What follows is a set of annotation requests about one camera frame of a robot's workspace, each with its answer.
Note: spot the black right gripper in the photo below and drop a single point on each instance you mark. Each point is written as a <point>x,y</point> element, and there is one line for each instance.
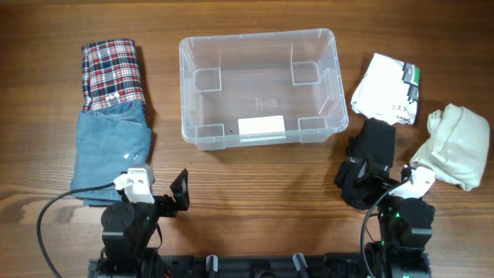
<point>381,182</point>

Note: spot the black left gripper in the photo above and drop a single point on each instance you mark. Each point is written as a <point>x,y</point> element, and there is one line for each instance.
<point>181,196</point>

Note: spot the black garment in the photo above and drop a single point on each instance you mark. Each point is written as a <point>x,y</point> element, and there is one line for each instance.
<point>374,143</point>

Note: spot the cream cloth garment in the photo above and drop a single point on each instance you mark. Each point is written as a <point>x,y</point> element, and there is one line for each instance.
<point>457,147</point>

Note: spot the blue denim jeans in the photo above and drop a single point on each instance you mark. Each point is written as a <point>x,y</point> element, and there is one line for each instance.
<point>109,141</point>

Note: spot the white printed t-shirt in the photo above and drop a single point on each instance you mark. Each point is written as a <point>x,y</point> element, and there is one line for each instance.
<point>388,91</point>

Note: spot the plaid flannel shirt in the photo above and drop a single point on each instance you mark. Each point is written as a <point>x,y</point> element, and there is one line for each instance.
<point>110,74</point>

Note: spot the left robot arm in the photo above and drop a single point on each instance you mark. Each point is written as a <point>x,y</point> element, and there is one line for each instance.
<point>128,225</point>

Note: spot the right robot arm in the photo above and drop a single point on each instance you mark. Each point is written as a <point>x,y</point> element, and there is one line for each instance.
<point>397,226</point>

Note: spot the clear plastic storage container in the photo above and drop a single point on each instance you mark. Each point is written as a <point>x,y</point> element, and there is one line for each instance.
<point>295,74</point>

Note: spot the white label sticker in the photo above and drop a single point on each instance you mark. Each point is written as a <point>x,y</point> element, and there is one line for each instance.
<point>261,125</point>

